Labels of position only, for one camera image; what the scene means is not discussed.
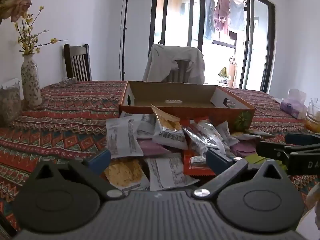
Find jacket-draped wooden chair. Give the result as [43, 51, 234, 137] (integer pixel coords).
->
[162, 59, 191, 82]

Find person's right forearm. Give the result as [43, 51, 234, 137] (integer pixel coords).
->
[306, 186, 320, 229]

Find pink artificial flowers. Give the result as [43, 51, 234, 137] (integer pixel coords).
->
[0, 0, 47, 25]

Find pile of snack packets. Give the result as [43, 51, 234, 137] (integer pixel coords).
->
[104, 104, 275, 192]

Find maroon hanging shirt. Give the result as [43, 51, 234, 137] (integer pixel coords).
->
[214, 0, 230, 35]

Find black sliding door frame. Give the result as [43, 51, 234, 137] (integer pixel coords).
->
[149, 0, 277, 93]

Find yellow flower branches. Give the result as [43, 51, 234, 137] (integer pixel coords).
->
[14, 5, 68, 55]

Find glass cup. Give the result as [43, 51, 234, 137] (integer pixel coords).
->
[305, 99, 320, 133]

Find orange cardboard box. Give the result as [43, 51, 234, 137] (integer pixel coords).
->
[119, 80, 255, 132]

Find studio light on stand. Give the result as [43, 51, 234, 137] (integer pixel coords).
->
[120, 0, 137, 81]

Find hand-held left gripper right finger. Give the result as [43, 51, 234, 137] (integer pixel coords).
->
[192, 148, 288, 201]

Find clear glass jar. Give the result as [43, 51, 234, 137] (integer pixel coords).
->
[0, 78, 23, 128]

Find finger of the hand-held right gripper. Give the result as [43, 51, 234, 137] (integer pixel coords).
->
[256, 141, 320, 161]
[285, 133, 320, 145]

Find purple tissue pack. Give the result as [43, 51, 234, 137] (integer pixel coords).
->
[280, 89, 308, 119]

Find floral ceramic vase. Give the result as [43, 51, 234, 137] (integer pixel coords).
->
[21, 54, 43, 108]

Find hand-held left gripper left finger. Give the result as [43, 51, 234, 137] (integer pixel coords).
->
[30, 149, 125, 201]

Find dark wooden chair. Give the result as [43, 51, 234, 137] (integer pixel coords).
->
[63, 44, 92, 82]

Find light blue hanging shirt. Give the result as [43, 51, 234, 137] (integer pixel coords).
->
[229, 0, 247, 33]

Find blue denim hanging garment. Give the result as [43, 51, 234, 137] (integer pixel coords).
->
[204, 0, 216, 40]

